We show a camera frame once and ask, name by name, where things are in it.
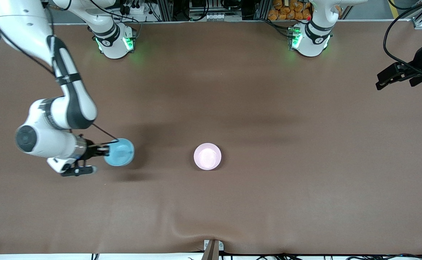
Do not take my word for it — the pile of orange packets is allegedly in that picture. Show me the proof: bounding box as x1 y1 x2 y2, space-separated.
268 0 341 21

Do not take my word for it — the black floor cable bundle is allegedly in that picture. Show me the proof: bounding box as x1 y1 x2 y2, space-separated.
188 252 422 260

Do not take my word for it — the brown table cloth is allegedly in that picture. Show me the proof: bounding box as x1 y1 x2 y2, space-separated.
0 20 422 255

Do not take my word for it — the blue bowl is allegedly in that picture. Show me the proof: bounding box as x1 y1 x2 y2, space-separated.
104 138 135 167

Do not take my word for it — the white terminal strip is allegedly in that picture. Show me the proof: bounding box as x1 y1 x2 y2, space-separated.
204 13 234 21

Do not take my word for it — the pink bowl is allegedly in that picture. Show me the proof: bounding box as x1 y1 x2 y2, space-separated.
194 143 222 170

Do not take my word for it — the white power strip with plugs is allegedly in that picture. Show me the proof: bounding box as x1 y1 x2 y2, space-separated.
121 0 154 16

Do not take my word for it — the aluminium frame post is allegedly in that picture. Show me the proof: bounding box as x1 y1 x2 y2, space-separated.
157 0 176 21

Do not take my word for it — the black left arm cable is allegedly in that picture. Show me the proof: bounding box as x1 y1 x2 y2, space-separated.
383 0 422 73

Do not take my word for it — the grey metal bracket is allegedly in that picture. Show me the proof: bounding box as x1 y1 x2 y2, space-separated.
204 239 224 252

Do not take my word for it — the brown camera post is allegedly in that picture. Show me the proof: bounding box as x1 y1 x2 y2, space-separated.
202 240 220 260

